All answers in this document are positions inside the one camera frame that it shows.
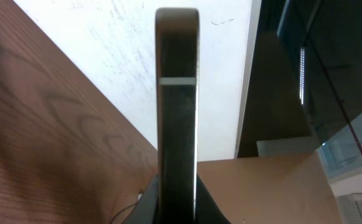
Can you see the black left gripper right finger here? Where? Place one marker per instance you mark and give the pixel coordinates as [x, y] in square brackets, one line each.
[207, 212]

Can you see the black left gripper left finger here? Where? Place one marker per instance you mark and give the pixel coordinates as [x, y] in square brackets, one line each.
[146, 209]

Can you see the gold Galaxy smartphone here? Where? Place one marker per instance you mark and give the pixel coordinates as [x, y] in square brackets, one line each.
[177, 60]

